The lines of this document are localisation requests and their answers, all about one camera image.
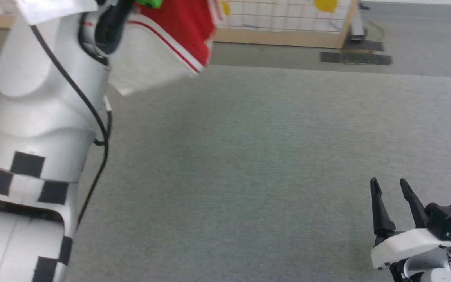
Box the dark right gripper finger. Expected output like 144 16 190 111
370 177 397 237
400 178 430 229

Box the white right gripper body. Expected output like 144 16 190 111
370 228 451 271

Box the red and white basketball jersey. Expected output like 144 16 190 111
106 0 226 96

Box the white paper tag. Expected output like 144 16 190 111
15 0 99 25

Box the long black floor mat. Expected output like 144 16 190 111
319 52 393 66

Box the short black floor mat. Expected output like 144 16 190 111
343 39 385 52

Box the grey metal stand foot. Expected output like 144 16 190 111
348 3 368 42

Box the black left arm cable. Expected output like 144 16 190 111
30 23 112 231

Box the wire grid fence wooden frame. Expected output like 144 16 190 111
0 0 360 49

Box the yellow floor cable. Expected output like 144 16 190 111
368 20 383 40

